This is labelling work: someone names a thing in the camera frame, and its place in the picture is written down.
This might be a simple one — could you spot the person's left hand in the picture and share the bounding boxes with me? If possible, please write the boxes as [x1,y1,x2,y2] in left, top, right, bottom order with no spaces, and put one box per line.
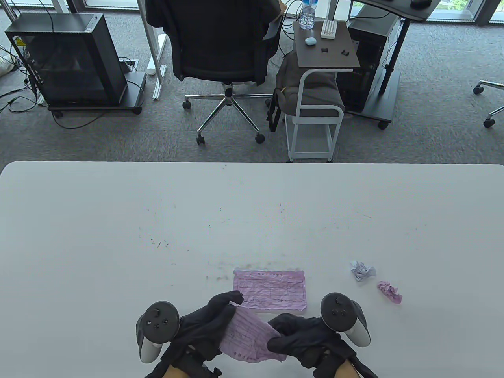
[144,291,245,378]

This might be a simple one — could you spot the person's right hand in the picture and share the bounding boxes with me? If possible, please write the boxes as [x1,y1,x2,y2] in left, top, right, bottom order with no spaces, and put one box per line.
[267,313,378,378]

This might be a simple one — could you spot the pink paper invoice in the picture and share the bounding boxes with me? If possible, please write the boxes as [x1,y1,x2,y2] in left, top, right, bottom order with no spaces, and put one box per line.
[233,269,307,311]
[219,301,287,363]
[378,281,402,304]

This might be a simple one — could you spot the person's right forearm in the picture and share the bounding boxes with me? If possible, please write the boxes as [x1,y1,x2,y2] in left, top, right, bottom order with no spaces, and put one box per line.
[338,360,361,378]

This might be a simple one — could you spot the black rolling platform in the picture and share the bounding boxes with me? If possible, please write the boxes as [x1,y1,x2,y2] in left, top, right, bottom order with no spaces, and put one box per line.
[47,72,147,119]

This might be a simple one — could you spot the grey backpack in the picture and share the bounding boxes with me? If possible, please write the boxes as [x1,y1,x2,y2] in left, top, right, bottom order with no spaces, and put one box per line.
[267,51,346,132]

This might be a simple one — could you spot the white side table brown top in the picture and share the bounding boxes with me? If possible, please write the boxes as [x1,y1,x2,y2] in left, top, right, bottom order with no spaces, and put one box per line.
[285,21,361,163]

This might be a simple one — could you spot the black office chair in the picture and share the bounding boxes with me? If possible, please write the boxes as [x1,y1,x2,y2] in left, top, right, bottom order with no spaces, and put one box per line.
[146,0,285,145]

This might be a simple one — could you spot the black glass computer tower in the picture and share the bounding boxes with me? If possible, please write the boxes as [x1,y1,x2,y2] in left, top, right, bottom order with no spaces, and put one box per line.
[5,13,128,107]

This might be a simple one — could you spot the white desk leg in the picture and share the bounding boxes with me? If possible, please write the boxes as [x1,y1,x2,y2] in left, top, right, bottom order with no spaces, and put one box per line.
[137,0,168,100]

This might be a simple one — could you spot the silver chair base with casters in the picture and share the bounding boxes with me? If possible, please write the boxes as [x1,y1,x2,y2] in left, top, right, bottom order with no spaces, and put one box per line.
[473,80,504,128]

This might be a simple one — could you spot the clear plastic water bottle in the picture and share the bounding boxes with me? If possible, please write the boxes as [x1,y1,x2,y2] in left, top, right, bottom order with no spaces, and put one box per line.
[299,0,318,30]

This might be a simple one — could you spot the black standing desk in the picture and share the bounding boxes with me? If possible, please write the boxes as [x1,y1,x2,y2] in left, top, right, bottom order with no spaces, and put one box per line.
[346,0,441,130]

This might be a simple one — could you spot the black floor cable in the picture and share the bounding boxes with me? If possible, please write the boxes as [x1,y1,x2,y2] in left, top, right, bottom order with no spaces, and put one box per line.
[50,106,119,129]

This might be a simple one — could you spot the black cable bundle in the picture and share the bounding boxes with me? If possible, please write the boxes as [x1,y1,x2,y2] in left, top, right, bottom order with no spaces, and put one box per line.
[0,41,48,115]

